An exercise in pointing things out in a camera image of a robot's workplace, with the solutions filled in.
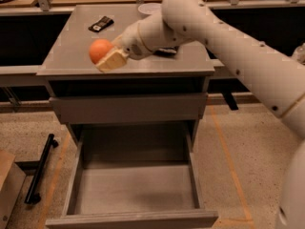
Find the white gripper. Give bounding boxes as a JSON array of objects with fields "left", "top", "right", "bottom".
[{"left": 95, "top": 12, "right": 187, "bottom": 73}]

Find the orange fruit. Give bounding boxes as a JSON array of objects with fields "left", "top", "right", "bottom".
[{"left": 89, "top": 39, "right": 113, "bottom": 64}]

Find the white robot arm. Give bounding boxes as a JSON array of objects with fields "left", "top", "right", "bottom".
[{"left": 89, "top": 0, "right": 305, "bottom": 138}]

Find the grey drawer cabinet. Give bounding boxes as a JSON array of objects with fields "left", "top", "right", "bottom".
[{"left": 38, "top": 4, "right": 214, "bottom": 139}]

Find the closed grey top drawer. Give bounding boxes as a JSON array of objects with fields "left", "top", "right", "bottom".
[{"left": 50, "top": 93, "right": 207, "bottom": 124}]

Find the open grey middle drawer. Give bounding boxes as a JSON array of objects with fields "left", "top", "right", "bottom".
[{"left": 46, "top": 122, "right": 218, "bottom": 229}]

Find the black snack bar wrapper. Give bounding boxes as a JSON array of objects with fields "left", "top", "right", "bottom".
[{"left": 89, "top": 16, "right": 114, "bottom": 32}]

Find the white bowl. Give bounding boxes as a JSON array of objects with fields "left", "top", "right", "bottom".
[{"left": 138, "top": 3, "right": 161, "bottom": 18}]

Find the blue chip bag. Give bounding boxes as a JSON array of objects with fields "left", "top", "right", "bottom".
[{"left": 155, "top": 47, "right": 178, "bottom": 55}]

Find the wooden box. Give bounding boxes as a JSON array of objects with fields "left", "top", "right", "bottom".
[{"left": 0, "top": 150, "right": 26, "bottom": 229}]

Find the black bar handle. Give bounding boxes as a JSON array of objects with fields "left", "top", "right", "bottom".
[{"left": 25, "top": 134, "right": 58, "bottom": 204}]

